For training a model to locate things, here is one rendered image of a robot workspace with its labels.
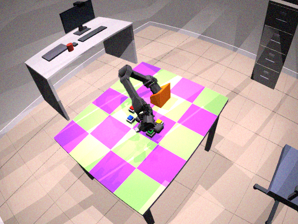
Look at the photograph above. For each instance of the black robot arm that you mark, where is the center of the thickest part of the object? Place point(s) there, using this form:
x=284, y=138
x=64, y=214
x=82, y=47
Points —
x=138, y=103

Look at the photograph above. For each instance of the green button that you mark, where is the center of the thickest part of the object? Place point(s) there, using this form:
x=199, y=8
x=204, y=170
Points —
x=150, y=134

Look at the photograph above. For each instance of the red button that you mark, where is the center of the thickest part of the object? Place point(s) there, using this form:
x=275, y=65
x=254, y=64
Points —
x=130, y=109

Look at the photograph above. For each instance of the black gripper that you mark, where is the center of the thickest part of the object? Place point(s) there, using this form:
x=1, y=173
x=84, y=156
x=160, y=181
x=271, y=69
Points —
x=157, y=127

